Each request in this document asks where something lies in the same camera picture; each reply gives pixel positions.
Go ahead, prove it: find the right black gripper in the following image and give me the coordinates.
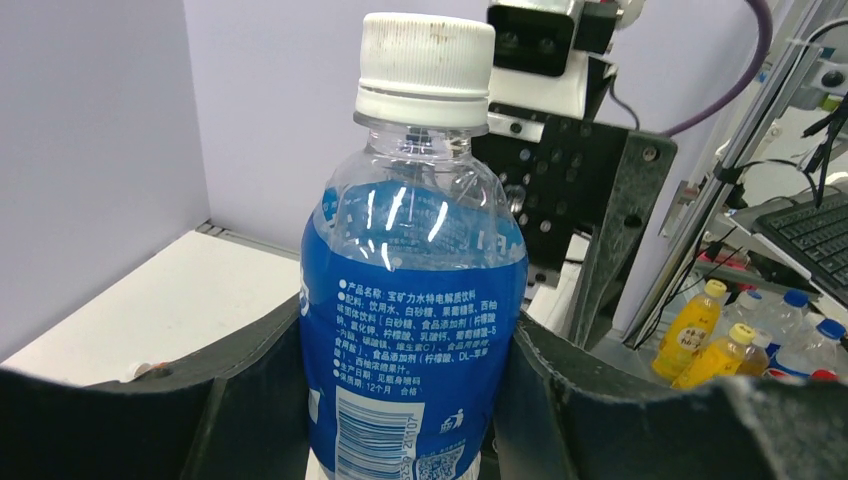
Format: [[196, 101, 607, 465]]
[[472, 105, 677, 347]]

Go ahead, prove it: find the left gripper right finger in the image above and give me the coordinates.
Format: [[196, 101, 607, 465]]
[[493, 316, 847, 479]]

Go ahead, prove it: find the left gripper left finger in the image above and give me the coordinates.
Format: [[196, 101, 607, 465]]
[[1, 299, 309, 479]]

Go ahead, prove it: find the clear bottle blue label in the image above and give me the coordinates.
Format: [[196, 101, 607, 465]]
[[300, 12, 528, 479]]

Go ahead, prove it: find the yellow juice bottle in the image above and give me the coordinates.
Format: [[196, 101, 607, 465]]
[[671, 323, 756, 390], [651, 280, 727, 381]]

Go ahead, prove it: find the amber tea bottle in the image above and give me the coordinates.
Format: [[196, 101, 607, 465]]
[[735, 329, 772, 377]]

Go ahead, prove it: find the clear bottle blue cap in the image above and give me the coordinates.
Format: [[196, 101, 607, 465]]
[[753, 289, 809, 358], [767, 318, 847, 380]]

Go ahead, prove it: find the red cap water bottle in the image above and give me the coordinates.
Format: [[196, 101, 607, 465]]
[[810, 369, 840, 382]]

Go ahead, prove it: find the black computer keyboard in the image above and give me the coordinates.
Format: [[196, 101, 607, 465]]
[[753, 191, 847, 306]]

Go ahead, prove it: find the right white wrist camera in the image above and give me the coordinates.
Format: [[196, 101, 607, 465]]
[[486, 1, 644, 143]]

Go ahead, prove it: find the aluminium frame rail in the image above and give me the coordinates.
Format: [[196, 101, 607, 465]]
[[195, 222, 300, 260]]

